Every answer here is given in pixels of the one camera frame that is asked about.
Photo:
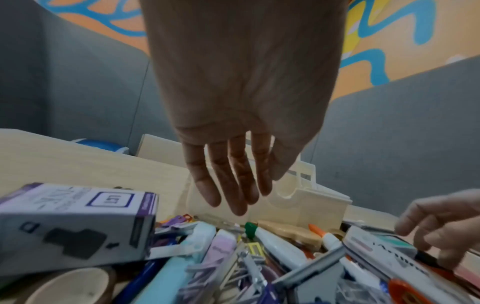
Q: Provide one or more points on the person's right hand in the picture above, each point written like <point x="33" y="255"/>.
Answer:
<point x="450" y="219"/>

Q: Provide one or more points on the cream tiered organizer box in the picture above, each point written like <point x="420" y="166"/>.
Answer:
<point x="311" y="204"/>

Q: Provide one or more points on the beige wooden bear-shaped board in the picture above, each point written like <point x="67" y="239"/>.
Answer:
<point x="296" y="234"/>

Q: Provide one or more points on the white glue bottle orange cap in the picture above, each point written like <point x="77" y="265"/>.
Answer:
<point x="333" y="242"/>

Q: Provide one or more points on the purple highlighter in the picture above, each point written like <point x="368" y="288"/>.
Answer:
<point x="221" y="249"/>

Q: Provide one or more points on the red utility knife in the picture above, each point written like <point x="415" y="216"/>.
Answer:
<point x="405" y="292"/>

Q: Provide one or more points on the blue pen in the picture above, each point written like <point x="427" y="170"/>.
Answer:
<point x="140" y="282"/>

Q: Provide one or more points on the light blue highlighter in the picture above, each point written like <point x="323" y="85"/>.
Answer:
<point x="168" y="276"/>

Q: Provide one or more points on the grey blue-lid paper shredder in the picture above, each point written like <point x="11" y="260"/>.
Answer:
<point x="101" y="145"/>

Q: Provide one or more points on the person's left hand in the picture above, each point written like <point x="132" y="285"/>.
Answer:
<point x="243" y="74"/>

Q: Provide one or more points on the brown tape roll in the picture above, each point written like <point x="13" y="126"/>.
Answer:
<point x="71" y="286"/>

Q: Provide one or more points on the white purple ink box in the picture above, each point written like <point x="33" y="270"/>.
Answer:
<point x="75" y="225"/>

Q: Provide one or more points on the grey blue stapler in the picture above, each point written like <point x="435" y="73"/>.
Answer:
<point x="311" y="273"/>

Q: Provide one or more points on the white stamp pad tin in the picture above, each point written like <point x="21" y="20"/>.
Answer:
<point x="386" y="261"/>

